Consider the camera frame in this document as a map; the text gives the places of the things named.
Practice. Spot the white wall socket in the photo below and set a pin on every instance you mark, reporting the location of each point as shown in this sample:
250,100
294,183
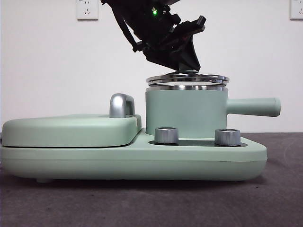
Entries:
297,9
87,10

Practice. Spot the green griddle cover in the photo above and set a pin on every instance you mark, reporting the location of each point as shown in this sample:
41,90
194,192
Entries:
71,132

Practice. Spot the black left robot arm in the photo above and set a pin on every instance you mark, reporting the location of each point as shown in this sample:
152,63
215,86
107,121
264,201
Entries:
146,23

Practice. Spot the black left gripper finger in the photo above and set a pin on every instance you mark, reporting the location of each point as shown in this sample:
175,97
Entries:
190,59
163,58

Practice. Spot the green breakfast machine base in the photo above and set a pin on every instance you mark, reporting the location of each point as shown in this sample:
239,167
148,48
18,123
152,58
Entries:
71,163

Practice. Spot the silver control knob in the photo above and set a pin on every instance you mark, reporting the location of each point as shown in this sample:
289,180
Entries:
227,137
165,136

